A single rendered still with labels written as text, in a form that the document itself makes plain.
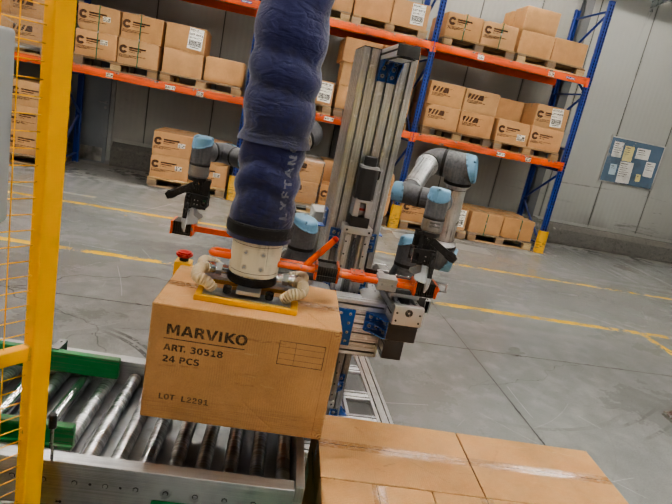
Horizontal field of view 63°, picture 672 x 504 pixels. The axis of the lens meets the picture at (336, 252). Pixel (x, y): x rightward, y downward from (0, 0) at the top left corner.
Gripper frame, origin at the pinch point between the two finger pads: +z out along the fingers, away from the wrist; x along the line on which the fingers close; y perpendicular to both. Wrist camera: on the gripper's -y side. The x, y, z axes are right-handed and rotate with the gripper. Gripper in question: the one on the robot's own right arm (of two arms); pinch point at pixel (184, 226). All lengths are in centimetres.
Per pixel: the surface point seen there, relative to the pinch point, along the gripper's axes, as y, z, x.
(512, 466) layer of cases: 143, 63, -27
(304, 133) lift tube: 38, -46, -32
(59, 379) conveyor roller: -36, 66, -13
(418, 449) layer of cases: 105, 64, -25
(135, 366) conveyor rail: -11, 63, 0
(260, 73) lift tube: 21, -61, -34
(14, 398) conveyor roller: -45, 66, -30
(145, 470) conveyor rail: 10, 60, -64
